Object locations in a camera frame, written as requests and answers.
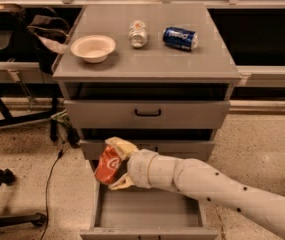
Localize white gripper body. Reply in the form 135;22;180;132
127;149;158;188

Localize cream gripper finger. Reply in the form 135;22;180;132
108;173;135;190
105;137;138;160

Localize red coke can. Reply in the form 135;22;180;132
94;145;122;185

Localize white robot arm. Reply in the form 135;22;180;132
105;137;285;240

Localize grey bottom drawer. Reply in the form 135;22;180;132
79;159;219;240

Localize grey drawer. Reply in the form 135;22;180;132
65;100;230;129
79;159;219;240
80;140;215;161

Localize grey middle drawer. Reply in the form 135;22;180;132
80;140;215;161

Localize grey top drawer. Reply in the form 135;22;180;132
65;100;230;129

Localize grey drawer cabinet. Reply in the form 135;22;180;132
52;2;242;182

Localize silver white soda can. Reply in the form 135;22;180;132
128;20;148;48

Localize blue pepsi can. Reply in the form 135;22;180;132
163;27;198;51

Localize green object on floor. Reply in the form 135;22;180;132
51;110;79;146

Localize white bowl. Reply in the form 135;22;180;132
70;35;116;63

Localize dark jacket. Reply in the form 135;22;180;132
27;7;71;74

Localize black backpack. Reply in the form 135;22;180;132
0;2;28;53

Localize black floor cable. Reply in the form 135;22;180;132
39;140;66;240

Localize black table frame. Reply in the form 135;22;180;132
0;93;58;141

